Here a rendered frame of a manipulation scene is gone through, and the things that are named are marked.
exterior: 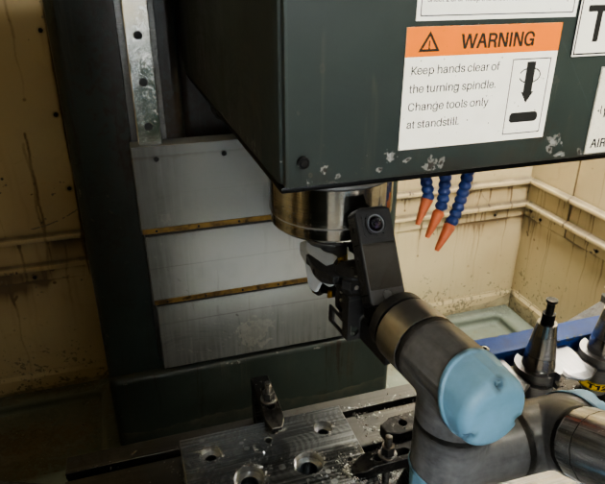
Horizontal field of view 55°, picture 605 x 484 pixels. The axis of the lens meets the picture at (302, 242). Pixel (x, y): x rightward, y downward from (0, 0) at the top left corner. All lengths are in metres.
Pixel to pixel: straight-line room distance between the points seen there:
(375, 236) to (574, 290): 1.35
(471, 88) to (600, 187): 1.29
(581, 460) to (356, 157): 0.35
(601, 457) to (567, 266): 1.40
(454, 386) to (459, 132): 0.23
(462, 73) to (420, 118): 0.05
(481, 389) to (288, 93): 0.30
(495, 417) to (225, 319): 0.86
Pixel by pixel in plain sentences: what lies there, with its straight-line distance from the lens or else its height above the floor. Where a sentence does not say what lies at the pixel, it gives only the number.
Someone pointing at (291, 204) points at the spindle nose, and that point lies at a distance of 0.70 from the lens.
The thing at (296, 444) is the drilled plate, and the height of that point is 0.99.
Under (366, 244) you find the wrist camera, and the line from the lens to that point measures 0.66.
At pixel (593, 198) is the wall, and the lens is 1.85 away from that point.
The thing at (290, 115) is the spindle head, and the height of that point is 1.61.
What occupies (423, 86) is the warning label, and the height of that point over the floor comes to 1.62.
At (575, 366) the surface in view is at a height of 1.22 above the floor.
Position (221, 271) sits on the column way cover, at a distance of 1.25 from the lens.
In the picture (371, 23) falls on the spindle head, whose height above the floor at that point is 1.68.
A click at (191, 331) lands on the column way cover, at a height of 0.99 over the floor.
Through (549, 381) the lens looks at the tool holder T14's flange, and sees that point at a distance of 0.86.
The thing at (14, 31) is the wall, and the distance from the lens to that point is 1.51.
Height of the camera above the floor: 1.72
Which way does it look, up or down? 25 degrees down
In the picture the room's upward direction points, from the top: straight up
